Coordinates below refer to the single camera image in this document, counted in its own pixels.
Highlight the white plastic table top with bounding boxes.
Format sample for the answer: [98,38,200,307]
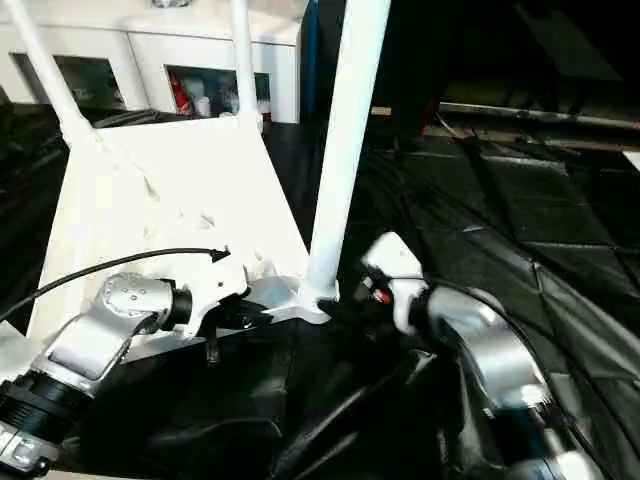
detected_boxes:
[0,112,342,382]

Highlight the white plastic table leg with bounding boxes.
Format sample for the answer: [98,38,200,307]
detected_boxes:
[7,0,97,145]
[228,0,263,132]
[299,0,393,315]

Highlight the black plastic mat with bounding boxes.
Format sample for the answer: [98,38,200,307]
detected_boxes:
[0,99,640,480]

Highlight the white blue carton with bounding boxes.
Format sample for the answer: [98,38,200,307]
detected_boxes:
[215,82,236,115]

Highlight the red box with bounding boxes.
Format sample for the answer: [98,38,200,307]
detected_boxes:
[169,69,197,117]

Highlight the large black box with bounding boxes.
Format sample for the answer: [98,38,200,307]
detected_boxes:
[299,0,640,132]

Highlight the white glass-door cabinet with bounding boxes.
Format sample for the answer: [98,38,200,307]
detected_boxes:
[0,0,307,125]

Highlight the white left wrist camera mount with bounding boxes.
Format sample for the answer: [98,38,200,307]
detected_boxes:
[182,249,252,340]

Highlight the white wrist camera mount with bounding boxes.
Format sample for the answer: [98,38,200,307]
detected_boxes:
[182,249,252,340]
[359,231,432,335]

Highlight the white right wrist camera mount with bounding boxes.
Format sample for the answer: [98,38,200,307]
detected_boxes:
[359,231,432,335]

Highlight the dark horizontal metal rail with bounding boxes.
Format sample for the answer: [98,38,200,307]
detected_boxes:
[439,102,640,135]

